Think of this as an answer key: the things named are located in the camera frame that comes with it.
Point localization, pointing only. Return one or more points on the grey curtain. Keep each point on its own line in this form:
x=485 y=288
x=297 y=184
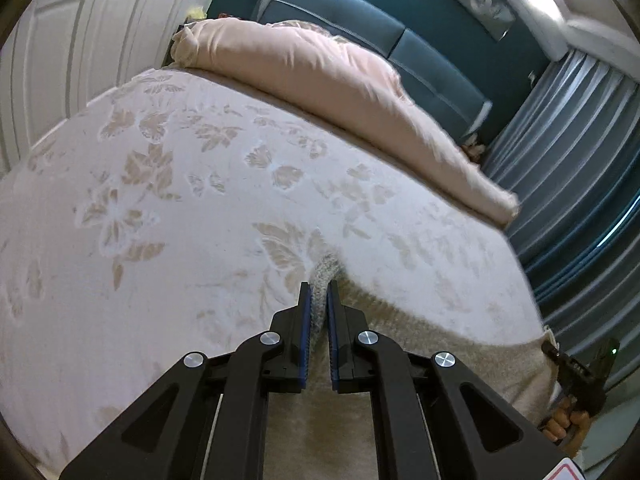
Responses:
x=575 y=185

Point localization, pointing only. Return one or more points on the person's right hand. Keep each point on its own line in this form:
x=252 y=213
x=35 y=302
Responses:
x=562 y=422

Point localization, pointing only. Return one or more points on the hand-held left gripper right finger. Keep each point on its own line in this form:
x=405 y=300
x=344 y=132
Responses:
x=334 y=345

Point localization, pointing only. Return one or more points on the teal padded headboard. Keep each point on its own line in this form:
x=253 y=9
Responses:
x=425 y=45

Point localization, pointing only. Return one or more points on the white panelled wardrobe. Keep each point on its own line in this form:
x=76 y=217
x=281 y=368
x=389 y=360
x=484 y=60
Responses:
x=75 y=35

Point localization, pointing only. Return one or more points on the pink duvet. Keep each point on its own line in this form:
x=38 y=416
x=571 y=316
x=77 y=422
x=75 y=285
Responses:
x=350 y=90

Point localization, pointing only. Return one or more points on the cream sweater with black hearts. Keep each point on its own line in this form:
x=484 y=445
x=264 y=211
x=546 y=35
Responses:
x=500 y=370

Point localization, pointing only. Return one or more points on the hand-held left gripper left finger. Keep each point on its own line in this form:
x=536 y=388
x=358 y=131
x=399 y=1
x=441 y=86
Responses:
x=304 y=340

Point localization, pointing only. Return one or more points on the floral cream bed blanket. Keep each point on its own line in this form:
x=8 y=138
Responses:
x=150 y=260

